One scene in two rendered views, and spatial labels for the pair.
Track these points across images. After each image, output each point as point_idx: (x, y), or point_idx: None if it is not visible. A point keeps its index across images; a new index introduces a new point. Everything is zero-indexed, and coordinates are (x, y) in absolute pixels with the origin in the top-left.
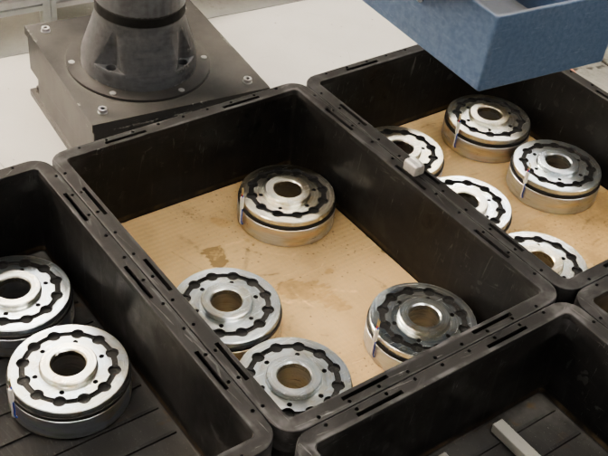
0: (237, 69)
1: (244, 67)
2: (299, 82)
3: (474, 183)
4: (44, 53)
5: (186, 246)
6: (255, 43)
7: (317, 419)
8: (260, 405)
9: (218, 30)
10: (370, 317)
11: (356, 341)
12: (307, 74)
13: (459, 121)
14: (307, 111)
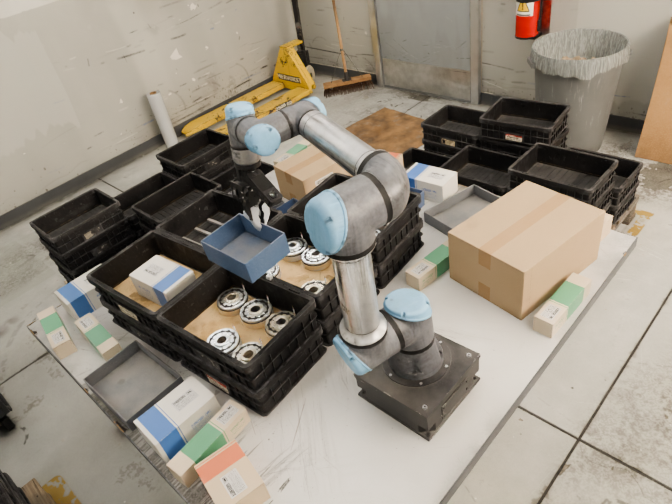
0: (372, 377)
1: (370, 380)
2: (362, 452)
3: (252, 319)
4: (455, 342)
5: None
6: (403, 480)
7: (279, 216)
8: (291, 214)
9: (431, 483)
10: (278, 265)
11: (282, 271)
12: (361, 463)
13: (260, 339)
14: None
